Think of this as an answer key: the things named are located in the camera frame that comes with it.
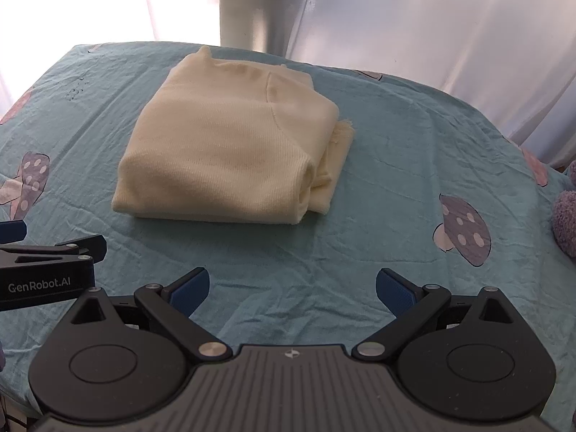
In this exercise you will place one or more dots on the cream knit sweater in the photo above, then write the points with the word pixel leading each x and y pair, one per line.
pixel 225 144

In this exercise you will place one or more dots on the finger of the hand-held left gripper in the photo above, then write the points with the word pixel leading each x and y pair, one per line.
pixel 76 247
pixel 11 231

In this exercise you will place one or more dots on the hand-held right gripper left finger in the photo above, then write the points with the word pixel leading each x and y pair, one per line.
pixel 189 289

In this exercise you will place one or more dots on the purple plush toy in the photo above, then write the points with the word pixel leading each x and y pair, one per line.
pixel 566 222

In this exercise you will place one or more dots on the white sheer curtain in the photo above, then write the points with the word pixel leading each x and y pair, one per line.
pixel 450 22

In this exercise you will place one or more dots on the blue mushroom print bedsheet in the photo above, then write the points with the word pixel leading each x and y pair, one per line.
pixel 360 216

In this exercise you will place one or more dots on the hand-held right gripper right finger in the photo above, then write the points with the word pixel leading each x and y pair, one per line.
pixel 396 291

